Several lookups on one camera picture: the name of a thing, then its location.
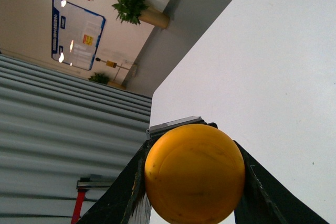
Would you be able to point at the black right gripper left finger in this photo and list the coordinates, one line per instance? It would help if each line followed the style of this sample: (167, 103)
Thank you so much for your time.
(125, 201)

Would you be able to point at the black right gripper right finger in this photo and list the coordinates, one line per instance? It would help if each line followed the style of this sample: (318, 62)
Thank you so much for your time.
(266, 200)

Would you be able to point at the yellow mushroom push button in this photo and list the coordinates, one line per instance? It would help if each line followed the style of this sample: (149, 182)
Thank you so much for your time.
(194, 174)

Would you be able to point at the yellow sign stand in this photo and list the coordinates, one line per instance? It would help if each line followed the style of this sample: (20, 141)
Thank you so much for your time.
(118, 72)

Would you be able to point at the red clamp tool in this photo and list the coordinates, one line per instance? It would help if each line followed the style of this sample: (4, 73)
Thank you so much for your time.
(85, 184)

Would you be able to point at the grey curtain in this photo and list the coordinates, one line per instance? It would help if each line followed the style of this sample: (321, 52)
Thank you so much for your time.
(55, 129)

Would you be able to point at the small potted plant far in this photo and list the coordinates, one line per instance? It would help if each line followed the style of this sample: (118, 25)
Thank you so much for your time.
(102, 78)

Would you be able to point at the blue framed notice board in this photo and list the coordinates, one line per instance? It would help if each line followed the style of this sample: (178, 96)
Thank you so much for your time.
(76, 33)

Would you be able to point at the left potted plant gold pot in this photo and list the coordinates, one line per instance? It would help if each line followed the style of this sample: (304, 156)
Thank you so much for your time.
(137, 11)

